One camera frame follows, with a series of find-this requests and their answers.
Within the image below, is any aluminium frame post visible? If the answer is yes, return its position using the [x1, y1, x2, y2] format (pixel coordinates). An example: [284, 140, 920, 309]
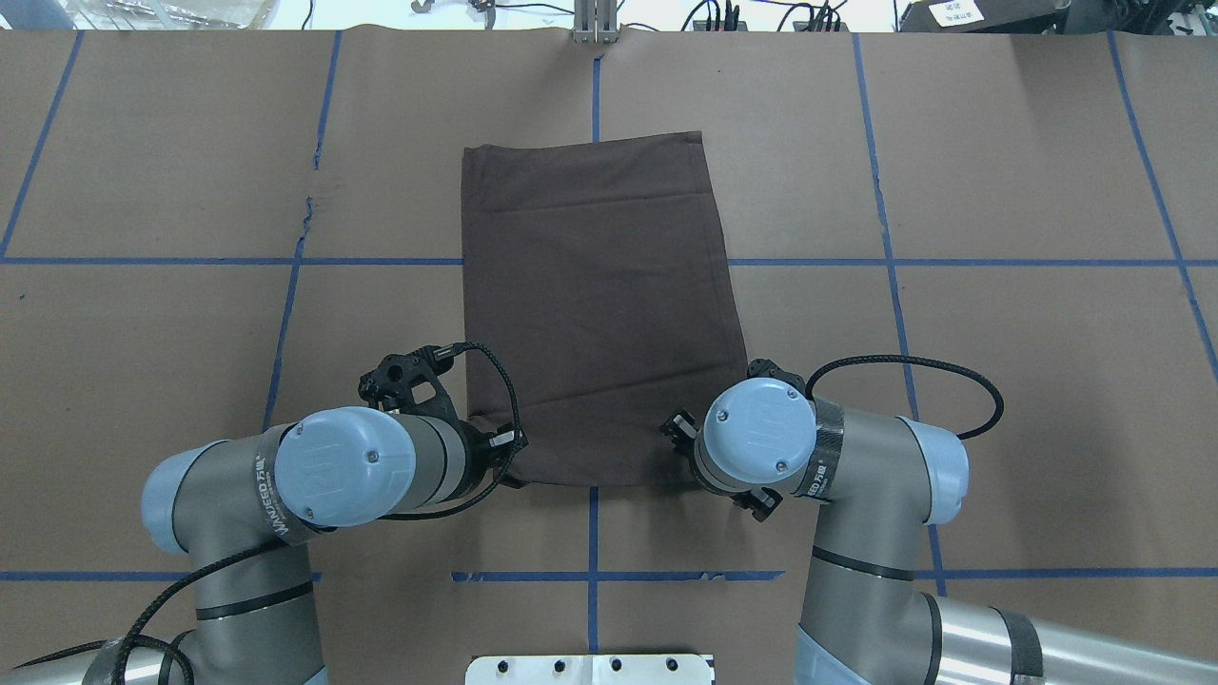
[572, 0, 620, 45]

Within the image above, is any black right camera cable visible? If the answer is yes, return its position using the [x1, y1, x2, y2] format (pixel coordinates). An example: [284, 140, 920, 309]
[805, 353, 1006, 442]

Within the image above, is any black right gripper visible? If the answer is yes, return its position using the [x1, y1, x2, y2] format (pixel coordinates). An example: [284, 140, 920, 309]
[660, 410, 783, 523]

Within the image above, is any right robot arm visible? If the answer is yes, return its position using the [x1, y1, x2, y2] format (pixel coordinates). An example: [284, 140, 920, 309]
[660, 377, 1217, 684]

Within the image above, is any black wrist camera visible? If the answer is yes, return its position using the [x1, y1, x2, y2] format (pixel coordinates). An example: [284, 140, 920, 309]
[357, 345, 460, 423]
[745, 357, 808, 394]

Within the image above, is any brown t-shirt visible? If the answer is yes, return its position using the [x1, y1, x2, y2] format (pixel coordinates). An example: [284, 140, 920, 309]
[460, 130, 747, 488]

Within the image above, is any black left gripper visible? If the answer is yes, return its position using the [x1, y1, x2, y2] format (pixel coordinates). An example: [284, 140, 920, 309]
[448, 421, 529, 501]

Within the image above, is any braided left camera cable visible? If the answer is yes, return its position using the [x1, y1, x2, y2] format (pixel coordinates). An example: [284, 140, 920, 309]
[0, 343, 523, 685]

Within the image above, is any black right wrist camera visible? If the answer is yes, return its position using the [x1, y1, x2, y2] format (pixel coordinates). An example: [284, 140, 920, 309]
[745, 357, 808, 394]

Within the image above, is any black power adapter box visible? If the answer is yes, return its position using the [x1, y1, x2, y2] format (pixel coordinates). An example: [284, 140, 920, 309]
[896, 1, 1071, 34]

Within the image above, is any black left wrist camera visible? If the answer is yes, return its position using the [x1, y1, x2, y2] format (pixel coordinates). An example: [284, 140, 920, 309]
[357, 345, 460, 423]

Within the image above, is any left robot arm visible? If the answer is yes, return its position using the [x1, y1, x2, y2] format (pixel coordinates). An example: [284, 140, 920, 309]
[2, 406, 527, 684]

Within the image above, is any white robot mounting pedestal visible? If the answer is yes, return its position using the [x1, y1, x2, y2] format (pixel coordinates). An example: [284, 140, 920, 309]
[464, 652, 717, 684]

